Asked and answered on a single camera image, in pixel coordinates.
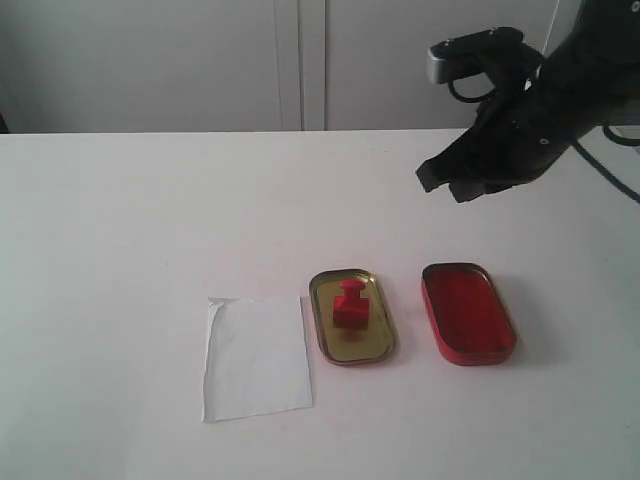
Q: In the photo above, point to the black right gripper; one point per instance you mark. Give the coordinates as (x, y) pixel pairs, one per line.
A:
(539, 108)

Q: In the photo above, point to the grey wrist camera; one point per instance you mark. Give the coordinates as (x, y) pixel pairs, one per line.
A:
(495, 51)

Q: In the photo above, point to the red stamp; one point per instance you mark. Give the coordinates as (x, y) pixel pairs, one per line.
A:
(351, 309)

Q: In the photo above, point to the gold tin lid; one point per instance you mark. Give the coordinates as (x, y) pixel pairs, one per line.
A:
(345, 347)

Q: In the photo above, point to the white cabinet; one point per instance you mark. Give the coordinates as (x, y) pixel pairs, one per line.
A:
(138, 66)

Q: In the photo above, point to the red ink pad tin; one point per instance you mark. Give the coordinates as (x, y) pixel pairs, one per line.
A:
(470, 323)

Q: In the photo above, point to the white paper sheet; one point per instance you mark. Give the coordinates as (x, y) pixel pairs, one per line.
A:
(256, 359)

